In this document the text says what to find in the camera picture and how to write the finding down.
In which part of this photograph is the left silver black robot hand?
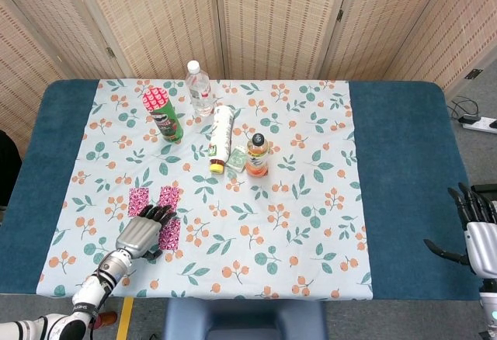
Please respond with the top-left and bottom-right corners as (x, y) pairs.
(115, 204), (178, 261)

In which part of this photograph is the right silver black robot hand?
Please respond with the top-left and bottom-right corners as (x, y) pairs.
(423, 182), (497, 278)

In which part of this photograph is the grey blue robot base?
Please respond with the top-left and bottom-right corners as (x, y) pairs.
(162, 299), (329, 340)

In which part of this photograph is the floral print tablecloth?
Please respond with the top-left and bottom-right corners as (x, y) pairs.
(36, 78), (374, 301)

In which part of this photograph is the black box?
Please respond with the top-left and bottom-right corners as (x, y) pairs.
(471, 184), (497, 201)

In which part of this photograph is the yellow floor tape strip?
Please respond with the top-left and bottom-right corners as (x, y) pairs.
(116, 297), (135, 340)

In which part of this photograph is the red cylinder can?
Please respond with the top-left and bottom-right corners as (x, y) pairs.
(95, 311), (118, 328)

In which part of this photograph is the blue table cover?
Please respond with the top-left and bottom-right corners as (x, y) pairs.
(0, 78), (486, 302)

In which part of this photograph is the green Pringles can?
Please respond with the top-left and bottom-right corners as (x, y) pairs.
(141, 85), (184, 144)

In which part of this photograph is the white power strip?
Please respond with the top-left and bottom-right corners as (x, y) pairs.
(457, 116), (497, 135)

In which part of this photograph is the small green white packet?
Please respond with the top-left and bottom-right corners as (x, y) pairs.
(226, 145), (248, 172)

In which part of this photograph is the white bottle yellow cap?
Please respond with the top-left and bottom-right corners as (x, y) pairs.
(208, 105), (235, 175)

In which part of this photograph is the orange drink bottle black cap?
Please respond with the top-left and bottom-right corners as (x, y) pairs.
(245, 132), (270, 178)

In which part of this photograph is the black chair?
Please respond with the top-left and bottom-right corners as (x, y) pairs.
(0, 130), (23, 207)

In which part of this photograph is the clear water bottle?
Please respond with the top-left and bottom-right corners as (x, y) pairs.
(184, 60), (215, 118)

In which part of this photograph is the bamboo folding screen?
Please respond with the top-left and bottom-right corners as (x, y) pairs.
(0, 0), (497, 158)

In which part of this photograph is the black floor cable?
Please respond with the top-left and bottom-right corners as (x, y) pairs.
(446, 96), (478, 118)

